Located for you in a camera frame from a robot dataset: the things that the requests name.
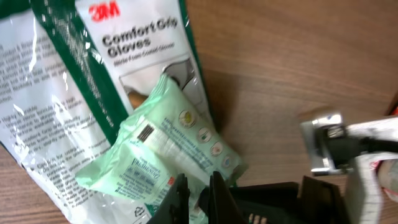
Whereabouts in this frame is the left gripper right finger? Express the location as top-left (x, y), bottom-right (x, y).
top-left (208, 171), bottom-right (246, 224)

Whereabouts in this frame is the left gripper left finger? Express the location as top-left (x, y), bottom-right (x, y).
top-left (147, 174), bottom-right (190, 224)

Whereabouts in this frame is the red sachet stick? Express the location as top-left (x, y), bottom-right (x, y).
top-left (387, 100), bottom-right (398, 116)

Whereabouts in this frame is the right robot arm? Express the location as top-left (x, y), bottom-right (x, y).
top-left (198, 113), bottom-right (397, 223)

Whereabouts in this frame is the pale teal sachet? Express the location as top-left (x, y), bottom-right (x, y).
top-left (75, 74), bottom-right (246, 205)

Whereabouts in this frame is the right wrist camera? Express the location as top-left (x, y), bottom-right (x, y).
top-left (299, 108), bottom-right (353, 176)

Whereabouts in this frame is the green plastic packet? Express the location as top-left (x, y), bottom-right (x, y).
top-left (1, 1), bottom-right (211, 223)

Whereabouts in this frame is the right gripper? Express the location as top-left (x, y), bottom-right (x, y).
top-left (198, 176), bottom-right (351, 224)

